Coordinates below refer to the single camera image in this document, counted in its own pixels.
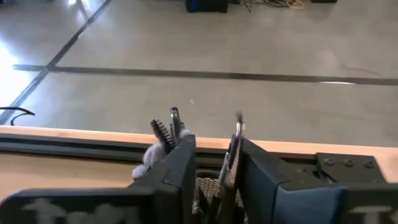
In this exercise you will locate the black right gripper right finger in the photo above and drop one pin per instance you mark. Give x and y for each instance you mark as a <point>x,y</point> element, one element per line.
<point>258,186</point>

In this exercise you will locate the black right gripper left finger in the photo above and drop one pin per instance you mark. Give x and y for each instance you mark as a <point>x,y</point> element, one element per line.
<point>177,174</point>

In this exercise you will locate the white fluffy makeup brush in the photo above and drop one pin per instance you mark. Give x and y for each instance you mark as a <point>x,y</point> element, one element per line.
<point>150,157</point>

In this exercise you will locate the black spoolie brush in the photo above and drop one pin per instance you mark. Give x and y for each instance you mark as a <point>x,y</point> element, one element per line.
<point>161,133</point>

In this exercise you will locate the black mesh pencil cup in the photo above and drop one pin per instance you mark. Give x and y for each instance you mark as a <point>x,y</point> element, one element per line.
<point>206,186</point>

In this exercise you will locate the black floor box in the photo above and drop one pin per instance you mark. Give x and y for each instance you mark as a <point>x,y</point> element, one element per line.
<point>206,6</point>

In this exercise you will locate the black floor object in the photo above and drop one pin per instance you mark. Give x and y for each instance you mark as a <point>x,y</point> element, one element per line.
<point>323,1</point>

